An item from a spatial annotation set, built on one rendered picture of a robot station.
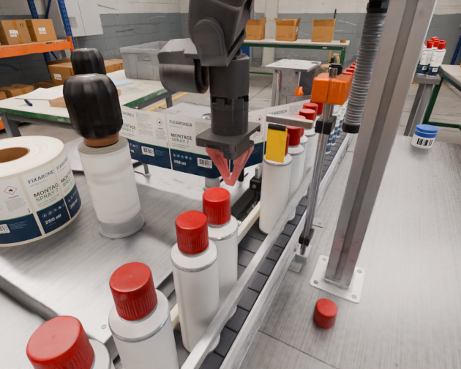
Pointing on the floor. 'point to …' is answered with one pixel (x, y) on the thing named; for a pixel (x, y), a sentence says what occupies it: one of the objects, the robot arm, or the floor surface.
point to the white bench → (134, 98)
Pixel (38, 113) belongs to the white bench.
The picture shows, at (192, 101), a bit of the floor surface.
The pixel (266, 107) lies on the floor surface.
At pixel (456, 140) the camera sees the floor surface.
